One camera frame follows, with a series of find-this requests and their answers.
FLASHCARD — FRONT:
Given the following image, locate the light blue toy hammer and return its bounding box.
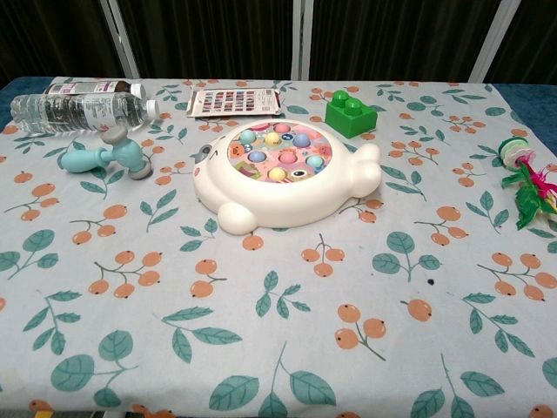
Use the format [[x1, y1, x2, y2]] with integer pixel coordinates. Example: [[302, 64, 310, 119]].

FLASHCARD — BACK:
[[59, 125, 153, 183]]

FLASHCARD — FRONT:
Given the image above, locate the white whack-a-mole toy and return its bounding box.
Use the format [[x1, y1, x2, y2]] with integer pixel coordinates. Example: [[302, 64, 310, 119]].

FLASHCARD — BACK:
[[192, 120, 383, 233]]

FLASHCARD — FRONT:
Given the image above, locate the green toy building block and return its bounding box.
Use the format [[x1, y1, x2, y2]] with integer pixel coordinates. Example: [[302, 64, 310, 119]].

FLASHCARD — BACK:
[[325, 89, 378, 140]]

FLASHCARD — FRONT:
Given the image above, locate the sticker sheet packet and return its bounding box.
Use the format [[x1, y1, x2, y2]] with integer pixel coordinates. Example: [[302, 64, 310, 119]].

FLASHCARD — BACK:
[[186, 87, 282, 119]]

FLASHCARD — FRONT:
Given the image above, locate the floral fruit-print tablecloth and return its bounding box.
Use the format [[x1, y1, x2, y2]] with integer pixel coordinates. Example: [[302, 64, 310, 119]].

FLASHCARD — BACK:
[[0, 77, 557, 418]]

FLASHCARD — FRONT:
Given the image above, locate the dark folding screen panel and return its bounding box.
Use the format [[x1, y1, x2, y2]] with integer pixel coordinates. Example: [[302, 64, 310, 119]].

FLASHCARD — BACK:
[[102, 0, 304, 83], [299, 0, 521, 83], [469, 0, 557, 86], [0, 0, 130, 88]]

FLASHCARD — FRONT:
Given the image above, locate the dark brown labelled bottle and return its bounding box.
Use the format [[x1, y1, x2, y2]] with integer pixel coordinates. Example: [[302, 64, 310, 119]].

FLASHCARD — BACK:
[[43, 79, 147, 99]]

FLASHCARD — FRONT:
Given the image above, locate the clear plastic water bottle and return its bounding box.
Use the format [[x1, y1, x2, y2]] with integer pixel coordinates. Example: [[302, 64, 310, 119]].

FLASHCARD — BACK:
[[9, 91, 161, 134]]

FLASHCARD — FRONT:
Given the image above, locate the feather shuttlecock toy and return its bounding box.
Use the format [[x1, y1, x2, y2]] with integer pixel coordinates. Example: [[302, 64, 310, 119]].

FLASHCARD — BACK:
[[498, 137, 557, 232]]

